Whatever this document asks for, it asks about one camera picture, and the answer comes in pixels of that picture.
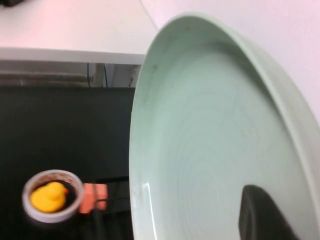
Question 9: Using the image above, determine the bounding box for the white tape roll around duck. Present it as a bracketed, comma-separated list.
[21, 169, 84, 223]

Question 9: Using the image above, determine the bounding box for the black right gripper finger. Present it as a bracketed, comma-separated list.
[238, 184, 302, 240]

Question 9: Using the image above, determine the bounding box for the black background object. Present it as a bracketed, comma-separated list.
[0, 0, 27, 8]

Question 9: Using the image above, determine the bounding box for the yellow rubber duck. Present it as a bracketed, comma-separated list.
[29, 181, 70, 213]

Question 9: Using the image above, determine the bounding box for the light green round plate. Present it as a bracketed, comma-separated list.
[128, 11, 320, 240]

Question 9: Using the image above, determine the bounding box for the white side table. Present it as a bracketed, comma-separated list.
[0, 46, 146, 88]

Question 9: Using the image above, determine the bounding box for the orange foam block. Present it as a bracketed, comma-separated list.
[78, 183, 109, 215]

